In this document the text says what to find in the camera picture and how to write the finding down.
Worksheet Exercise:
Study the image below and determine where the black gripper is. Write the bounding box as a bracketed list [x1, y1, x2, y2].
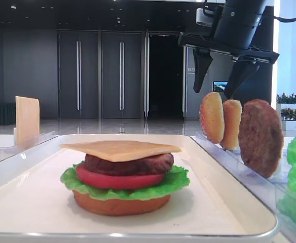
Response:
[178, 32, 279, 98]

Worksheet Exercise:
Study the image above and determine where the bun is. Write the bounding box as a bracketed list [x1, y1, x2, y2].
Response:
[200, 92, 225, 144]
[220, 99, 242, 150]
[73, 190, 170, 216]

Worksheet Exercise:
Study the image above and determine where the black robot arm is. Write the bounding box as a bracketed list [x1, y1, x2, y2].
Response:
[178, 1, 279, 98]

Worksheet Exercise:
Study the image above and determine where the upright meat patty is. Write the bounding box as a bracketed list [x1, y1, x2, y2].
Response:
[238, 99, 284, 178]

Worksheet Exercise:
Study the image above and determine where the meat patty on burger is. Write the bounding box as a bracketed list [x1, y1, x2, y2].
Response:
[83, 153, 174, 176]

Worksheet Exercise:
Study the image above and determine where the lettuce leaf on burger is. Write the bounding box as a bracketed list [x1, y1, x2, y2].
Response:
[60, 164, 190, 200]

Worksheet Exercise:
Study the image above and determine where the cheese slice on burger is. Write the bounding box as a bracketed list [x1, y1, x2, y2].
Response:
[60, 140, 181, 163]

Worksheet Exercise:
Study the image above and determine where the tomato slice on burger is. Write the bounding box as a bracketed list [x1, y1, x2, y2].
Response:
[76, 165, 166, 190]

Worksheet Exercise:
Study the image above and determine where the upright cheese slice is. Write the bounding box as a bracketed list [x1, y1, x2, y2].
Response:
[15, 96, 40, 144]

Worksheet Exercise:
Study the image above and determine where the white flower planter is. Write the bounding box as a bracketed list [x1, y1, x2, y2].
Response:
[276, 93, 296, 131]

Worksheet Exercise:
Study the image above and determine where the white rectangular tray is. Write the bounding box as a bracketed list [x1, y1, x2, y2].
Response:
[0, 134, 279, 242]

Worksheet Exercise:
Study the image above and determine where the wall screen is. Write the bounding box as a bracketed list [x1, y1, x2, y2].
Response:
[213, 82, 228, 92]

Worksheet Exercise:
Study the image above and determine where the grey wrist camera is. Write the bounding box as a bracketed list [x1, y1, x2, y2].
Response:
[196, 6, 223, 28]

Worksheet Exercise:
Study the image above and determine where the black cable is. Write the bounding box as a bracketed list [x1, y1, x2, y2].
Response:
[272, 0, 296, 22]

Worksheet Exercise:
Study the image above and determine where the right clear acrylic rail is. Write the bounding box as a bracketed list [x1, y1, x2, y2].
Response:
[193, 132, 296, 242]

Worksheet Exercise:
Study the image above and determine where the clear acrylic rail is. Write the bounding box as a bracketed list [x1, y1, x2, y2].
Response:
[0, 131, 58, 161]
[193, 132, 296, 242]

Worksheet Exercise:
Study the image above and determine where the left clear acrylic rail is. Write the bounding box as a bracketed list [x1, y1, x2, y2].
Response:
[0, 131, 58, 161]

